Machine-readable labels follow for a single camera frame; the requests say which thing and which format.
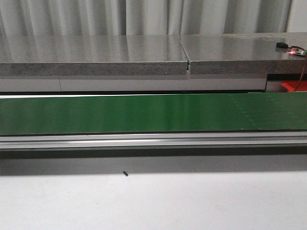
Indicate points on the grey stone countertop left slab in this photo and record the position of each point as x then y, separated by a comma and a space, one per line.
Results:
98, 55

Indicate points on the red plastic tray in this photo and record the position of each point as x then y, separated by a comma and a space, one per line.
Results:
295, 85

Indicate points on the grey stone countertop slab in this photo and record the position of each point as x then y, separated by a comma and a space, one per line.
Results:
242, 53
98, 55

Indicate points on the white pleated curtain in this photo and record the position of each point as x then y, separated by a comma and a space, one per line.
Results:
151, 17

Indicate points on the grey stone countertop right slab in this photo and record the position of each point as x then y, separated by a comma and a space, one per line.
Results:
242, 53

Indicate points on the small sensor circuit board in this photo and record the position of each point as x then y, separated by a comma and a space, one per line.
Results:
292, 50

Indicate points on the green conveyor belt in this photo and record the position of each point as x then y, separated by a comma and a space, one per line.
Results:
165, 120

